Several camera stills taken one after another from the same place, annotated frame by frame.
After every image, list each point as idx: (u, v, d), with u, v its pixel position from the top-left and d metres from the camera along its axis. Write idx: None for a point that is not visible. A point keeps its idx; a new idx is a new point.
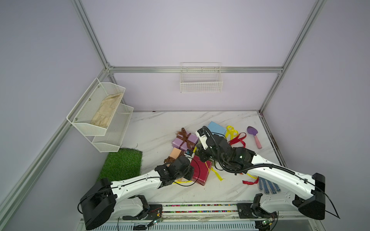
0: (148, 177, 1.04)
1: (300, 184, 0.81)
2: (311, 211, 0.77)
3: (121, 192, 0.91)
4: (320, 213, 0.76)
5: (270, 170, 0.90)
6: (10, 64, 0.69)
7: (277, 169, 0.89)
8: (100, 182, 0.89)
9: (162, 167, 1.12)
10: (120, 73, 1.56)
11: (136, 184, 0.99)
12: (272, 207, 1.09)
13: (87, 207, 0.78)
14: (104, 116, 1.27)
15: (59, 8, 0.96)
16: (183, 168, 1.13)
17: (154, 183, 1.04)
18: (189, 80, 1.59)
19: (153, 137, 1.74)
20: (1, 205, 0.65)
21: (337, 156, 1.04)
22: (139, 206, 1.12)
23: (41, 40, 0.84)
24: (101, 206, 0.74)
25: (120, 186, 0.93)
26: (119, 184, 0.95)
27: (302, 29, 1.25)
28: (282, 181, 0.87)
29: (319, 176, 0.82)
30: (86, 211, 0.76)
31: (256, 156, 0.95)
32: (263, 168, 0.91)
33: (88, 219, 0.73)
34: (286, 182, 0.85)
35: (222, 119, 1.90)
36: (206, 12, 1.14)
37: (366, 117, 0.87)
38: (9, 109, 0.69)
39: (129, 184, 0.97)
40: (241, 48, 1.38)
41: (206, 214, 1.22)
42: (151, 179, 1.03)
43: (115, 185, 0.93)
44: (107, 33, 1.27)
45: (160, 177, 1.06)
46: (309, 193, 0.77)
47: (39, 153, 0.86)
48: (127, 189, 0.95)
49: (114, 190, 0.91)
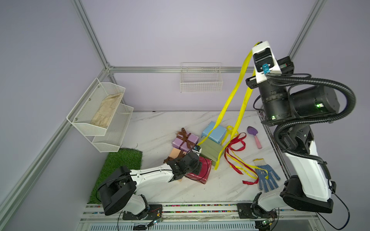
0: (162, 169, 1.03)
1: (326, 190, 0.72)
2: (303, 205, 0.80)
3: (139, 180, 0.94)
4: (305, 207, 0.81)
5: (316, 165, 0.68)
6: (9, 64, 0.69)
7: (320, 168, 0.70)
8: (120, 170, 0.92)
9: (171, 162, 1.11)
10: (119, 73, 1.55)
11: (152, 173, 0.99)
12: (268, 205, 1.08)
13: (106, 194, 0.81)
14: (104, 116, 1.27)
15: (59, 8, 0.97)
16: (193, 163, 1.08)
17: (168, 175, 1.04)
18: (189, 80, 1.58)
19: (153, 137, 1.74)
20: (1, 205, 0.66)
21: (339, 156, 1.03)
22: (143, 203, 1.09)
23: (40, 40, 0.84)
24: (121, 191, 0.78)
25: (138, 174, 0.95)
26: (138, 172, 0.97)
27: (303, 29, 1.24)
28: (310, 180, 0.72)
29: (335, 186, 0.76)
30: (104, 198, 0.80)
31: (313, 142, 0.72)
32: (313, 162, 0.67)
33: (107, 205, 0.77)
34: (316, 182, 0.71)
35: (222, 119, 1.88)
36: (205, 11, 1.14)
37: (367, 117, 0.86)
38: (9, 109, 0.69)
39: (146, 173, 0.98)
40: (242, 47, 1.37)
41: (206, 214, 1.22)
42: (165, 172, 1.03)
43: (135, 173, 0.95)
44: (106, 33, 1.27)
45: (172, 171, 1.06)
46: (325, 198, 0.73)
47: (40, 153, 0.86)
48: (144, 178, 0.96)
49: (134, 177, 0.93)
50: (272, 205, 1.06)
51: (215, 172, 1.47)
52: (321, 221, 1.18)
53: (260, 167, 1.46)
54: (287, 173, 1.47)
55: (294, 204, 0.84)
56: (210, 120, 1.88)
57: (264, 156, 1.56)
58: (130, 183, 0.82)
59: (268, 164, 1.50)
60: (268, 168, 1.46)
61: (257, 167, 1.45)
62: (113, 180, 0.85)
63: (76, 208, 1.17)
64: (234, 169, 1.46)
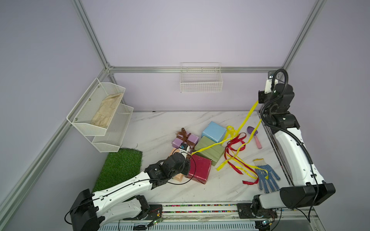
0: (135, 182, 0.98)
1: (306, 173, 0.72)
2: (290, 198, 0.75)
3: (103, 203, 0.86)
4: (291, 200, 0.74)
5: (294, 143, 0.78)
6: (10, 64, 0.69)
7: (301, 151, 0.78)
8: (83, 193, 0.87)
9: (154, 166, 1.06)
10: (120, 73, 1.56)
11: (121, 191, 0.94)
12: (267, 202, 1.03)
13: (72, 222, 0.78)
14: (104, 116, 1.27)
15: (59, 8, 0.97)
16: (178, 166, 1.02)
17: (140, 188, 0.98)
18: (188, 80, 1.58)
19: (153, 137, 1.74)
20: (1, 205, 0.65)
21: (339, 157, 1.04)
22: (137, 207, 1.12)
23: (39, 39, 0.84)
24: (83, 219, 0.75)
25: (101, 197, 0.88)
26: (101, 195, 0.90)
27: (302, 30, 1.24)
28: (291, 161, 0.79)
29: (329, 185, 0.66)
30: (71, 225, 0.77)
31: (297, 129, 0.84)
32: (290, 139, 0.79)
33: None
34: (296, 162, 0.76)
35: (222, 119, 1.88)
36: (205, 10, 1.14)
37: (366, 117, 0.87)
38: (8, 109, 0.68)
39: (112, 193, 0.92)
40: (241, 48, 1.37)
41: (206, 214, 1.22)
42: (138, 184, 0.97)
43: (97, 197, 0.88)
44: (106, 33, 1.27)
45: (150, 179, 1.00)
46: (303, 181, 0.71)
47: (39, 153, 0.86)
48: (110, 199, 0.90)
49: (96, 202, 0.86)
50: (269, 201, 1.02)
51: (215, 172, 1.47)
52: (322, 221, 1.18)
53: (260, 167, 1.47)
54: (287, 173, 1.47)
55: (287, 197, 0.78)
56: (210, 120, 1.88)
57: (264, 156, 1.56)
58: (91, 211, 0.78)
59: (268, 164, 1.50)
60: (268, 168, 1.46)
61: (257, 167, 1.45)
62: (77, 205, 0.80)
63: None
64: (234, 169, 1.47)
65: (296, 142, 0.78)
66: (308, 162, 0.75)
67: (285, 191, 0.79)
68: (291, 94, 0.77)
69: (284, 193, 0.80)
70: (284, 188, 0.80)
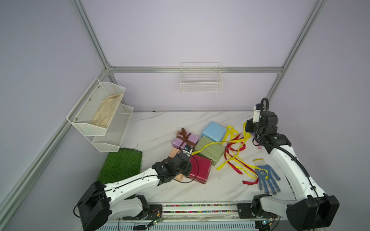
0: (145, 176, 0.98)
1: (305, 186, 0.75)
2: (297, 216, 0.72)
3: (115, 194, 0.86)
4: (298, 219, 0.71)
5: (288, 160, 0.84)
6: (10, 63, 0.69)
7: (297, 165, 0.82)
8: (94, 185, 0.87)
9: (160, 163, 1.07)
10: (120, 73, 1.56)
11: (131, 185, 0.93)
12: (269, 206, 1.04)
13: (83, 212, 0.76)
14: (104, 116, 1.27)
15: (59, 7, 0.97)
16: (183, 165, 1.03)
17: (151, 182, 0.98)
18: (188, 80, 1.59)
19: (153, 137, 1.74)
20: (2, 205, 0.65)
21: (338, 157, 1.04)
22: (139, 205, 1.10)
23: (40, 39, 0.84)
24: (95, 209, 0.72)
25: (113, 189, 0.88)
26: (113, 186, 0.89)
27: (303, 28, 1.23)
28: (291, 178, 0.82)
29: (333, 199, 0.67)
30: (83, 216, 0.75)
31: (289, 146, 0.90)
32: (285, 156, 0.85)
33: (84, 223, 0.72)
34: (294, 177, 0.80)
35: (222, 119, 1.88)
36: (205, 11, 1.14)
37: (365, 117, 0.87)
38: (8, 109, 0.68)
39: (124, 186, 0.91)
40: (241, 48, 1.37)
41: (206, 214, 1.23)
42: (148, 178, 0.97)
43: (110, 188, 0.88)
44: (106, 33, 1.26)
45: (157, 175, 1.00)
46: (304, 194, 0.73)
47: (39, 152, 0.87)
48: (122, 191, 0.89)
49: (108, 193, 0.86)
50: (272, 208, 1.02)
51: (215, 172, 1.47)
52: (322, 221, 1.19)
53: (260, 167, 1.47)
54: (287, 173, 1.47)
55: (293, 217, 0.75)
56: (210, 120, 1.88)
57: (264, 156, 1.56)
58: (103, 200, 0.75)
59: (268, 164, 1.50)
60: (268, 168, 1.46)
61: (257, 167, 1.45)
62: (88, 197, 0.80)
63: (76, 209, 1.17)
64: (234, 169, 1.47)
65: (290, 158, 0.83)
66: (304, 175, 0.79)
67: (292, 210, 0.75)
68: (273, 115, 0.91)
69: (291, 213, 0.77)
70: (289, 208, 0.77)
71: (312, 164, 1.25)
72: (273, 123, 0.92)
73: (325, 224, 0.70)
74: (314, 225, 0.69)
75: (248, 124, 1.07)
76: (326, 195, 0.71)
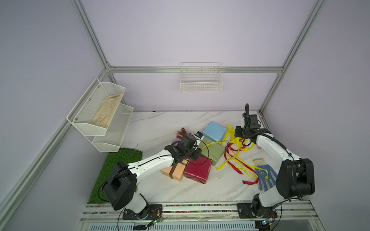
0: (161, 155, 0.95)
1: (284, 154, 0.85)
2: (284, 186, 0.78)
3: (139, 171, 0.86)
4: (285, 189, 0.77)
5: (268, 140, 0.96)
6: (10, 63, 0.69)
7: (275, 142, 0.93)
8: (117, 165, 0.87)
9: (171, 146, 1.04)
10: (120, 73, 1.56)
11: (151, 163, 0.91)
12: (266, 199, 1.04)
13: (110, 191, 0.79)
14: (104, 116, 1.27)
15: (59, 8, 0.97)
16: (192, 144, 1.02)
17: (168, 161, 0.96)
18: (189, 80, 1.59)
19: (153, 137, 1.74)
20: (2, 205, 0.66)
21: (337, 157, 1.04)
22: (144, 201, 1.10)
23: (40, 39, 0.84)
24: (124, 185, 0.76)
25: (137, 166, 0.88)
26: (136, 165, 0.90)
27: (303, 29, 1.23)
28: (274, 153, 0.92)
29: (308, 161, 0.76)
30: (111, 194, 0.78)
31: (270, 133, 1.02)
32: (265, 138, 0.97)
33: (114, 200, 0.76)
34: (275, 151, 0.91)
35: (222, 119, 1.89)
36: (205, 11, 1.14)
37: (364, 117, 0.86)
38: (8, 109, 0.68)
39: (145, 163, 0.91)
40: (241, 48, 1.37)
41: (206, 214, 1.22)
42: (164, 158, 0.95)
43: (133, 166, 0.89)
44: (106, 32, 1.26)
45: (172, 155, 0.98)
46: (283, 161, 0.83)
47: (40, 152, 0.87)
48: (144, 168, 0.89)
49: (133, 170, 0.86)
50: (269, 199, 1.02)
51: (215, 172, 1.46)
52: (321, 221, 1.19)
53: (260, 167, 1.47)
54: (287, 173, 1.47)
55: (282, 188, 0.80)
56: (210, 120, 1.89)
57: (264, 156, 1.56)
58: (130, 176, 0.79)
59: (268, 164, 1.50)
60: (268, 168, 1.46)
61: (257, 167, 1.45)
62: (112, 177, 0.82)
63: (76, 209, 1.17)
64: (234, 169, 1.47)
65: (270, 138, 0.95)
66: (282, 147, 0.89)
67: (279, 180, 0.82)
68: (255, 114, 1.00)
69: (278, 184, 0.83)
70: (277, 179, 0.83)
71: (311, 164, 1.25)
72: (256, 120, 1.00)
73: (310, 191, 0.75)
74: (299, 192, 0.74)
75: (237, 130, 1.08)
76: (301, 159, 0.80)
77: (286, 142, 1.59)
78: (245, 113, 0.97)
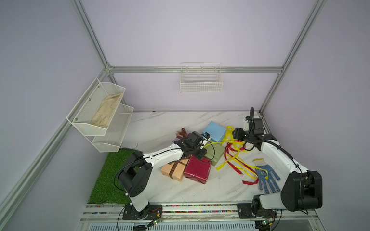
0: (172, 147, 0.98)
1: (290, 165, 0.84)
2: (290, 198, 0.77)
3: (153, 161, 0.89)
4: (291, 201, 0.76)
5: (275, 148, 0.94)
6: (10, 64, 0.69)
7: (281, 151, 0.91)
8: (133, 155, 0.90)
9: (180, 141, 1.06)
10: (120, 73, 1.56)
11: (163, 154, 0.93)
12: (267, 202, 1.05)
13: (125, 179, 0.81)
14: (104, 116, 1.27)
15: (59, 8, 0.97)
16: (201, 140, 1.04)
17: (178, 154, 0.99)
18: (189, 80, 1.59)
19: (153, 137, 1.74)
20: (2, 205, 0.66)
21: (337, 157, 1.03)
22: (145, 200, 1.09)
23: (39, 39, 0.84)
24: (140, 173, 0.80)
25: (151, 157, 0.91)
26: (150, 155, 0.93)
27: (303, 29, 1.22)
28: (278, 162, 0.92)
29: (315, 174, 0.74)
30: (125, 182, 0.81)
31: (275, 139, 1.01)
32: (270, 146, 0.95)
33: (129, 187, 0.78)
34: (280, 160, 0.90)
35: (222, 119, 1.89)
36: (205, 11, 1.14)
37: (364, 117, 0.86)
38: (7, 110, 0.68)
39: (159, 154, 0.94)
40: (241, 47, 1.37)
41: (206, 214, 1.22)
42: (174, 150, 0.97)
43: (148, 155, 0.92)
44: (105, 32, 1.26)
45: (181, 148, 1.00)
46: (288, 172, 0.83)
47: (40, 152, 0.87)
48: (158, 159, 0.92)
49: (148, 160, 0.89)
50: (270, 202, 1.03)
51: (215, 172, 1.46)
52: (321, 221, 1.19)
53: (260, 167, 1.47)
54: None
55: (287, 200, 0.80)
56: (210, 120, 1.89)
57: (264, 156, 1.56)
58: (146, 165, 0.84)
59: (268, 164, 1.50)
60: (268, 168, 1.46)
61: (257, 167, 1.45)
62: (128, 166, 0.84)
63: (76, 209, 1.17)
64: (234, 169, 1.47)
65: (276, 147, 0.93)
66: (288, 157, 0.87)
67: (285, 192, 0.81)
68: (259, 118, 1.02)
69: (285, 196, 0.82)
70: (283, 191, 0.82)
71: (311, 164, 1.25)
72: (260, 124, 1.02)
73: (317, 205, 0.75)
74: (306, 206, 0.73)
75: (239, 133, 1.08)
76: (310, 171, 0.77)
77: (286, 142, 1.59)
78: (251, 118, 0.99)
